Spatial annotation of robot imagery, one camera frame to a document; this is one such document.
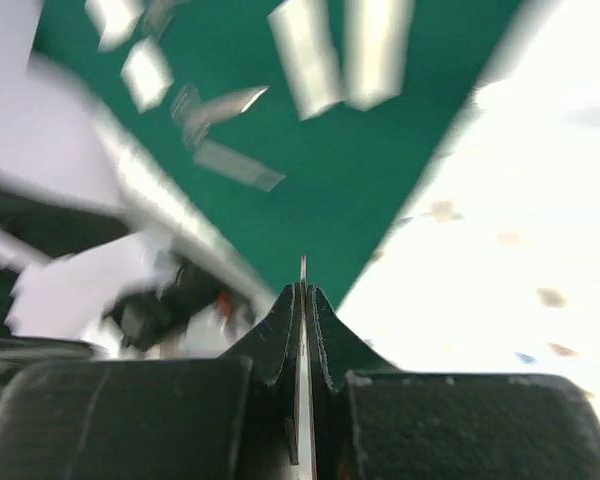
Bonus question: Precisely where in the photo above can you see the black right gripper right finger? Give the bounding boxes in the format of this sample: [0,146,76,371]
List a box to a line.
[306,285,399,479]

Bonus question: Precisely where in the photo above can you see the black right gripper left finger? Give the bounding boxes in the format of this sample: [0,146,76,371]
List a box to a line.
[219,284,302,465]

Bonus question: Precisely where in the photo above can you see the steel forceps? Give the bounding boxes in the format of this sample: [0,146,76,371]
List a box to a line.
[298,255,318,480]

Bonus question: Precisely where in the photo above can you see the steel tweezers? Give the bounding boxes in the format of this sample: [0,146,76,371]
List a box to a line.
[193,140,285,192]

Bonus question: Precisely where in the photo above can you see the steel surgical scissors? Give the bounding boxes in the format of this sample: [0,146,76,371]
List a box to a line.
[171,84,269,149]

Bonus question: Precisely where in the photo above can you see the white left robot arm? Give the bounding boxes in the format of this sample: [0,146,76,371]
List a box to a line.
[0,177,272,352]

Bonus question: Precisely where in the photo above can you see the dark green surgical cloth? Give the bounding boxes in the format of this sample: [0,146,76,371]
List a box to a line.
[34,0,520,304]

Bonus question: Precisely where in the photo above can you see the white gauze pad near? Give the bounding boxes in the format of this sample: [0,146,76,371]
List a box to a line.
[120,38,174,112]

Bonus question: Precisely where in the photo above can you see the white gauze pad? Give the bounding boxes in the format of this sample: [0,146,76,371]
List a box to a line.
[120,38,174,112]
[85,0,145,51]

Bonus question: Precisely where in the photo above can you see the white packet left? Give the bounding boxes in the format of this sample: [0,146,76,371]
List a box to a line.
[268,0,342,120]

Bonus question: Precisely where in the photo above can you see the white packet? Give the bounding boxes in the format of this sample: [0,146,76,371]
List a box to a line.
[343,0,415,111]
[268,0,342,120]

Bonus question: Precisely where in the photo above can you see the white packet right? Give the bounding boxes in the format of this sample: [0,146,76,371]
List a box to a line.
[343,0,415,111]

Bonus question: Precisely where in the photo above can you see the white gauze pad far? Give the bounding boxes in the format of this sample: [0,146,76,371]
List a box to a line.
[85,0,145,51]

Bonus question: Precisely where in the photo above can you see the aluminium rail frame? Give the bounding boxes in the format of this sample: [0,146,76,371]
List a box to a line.
[27,54,274,314]

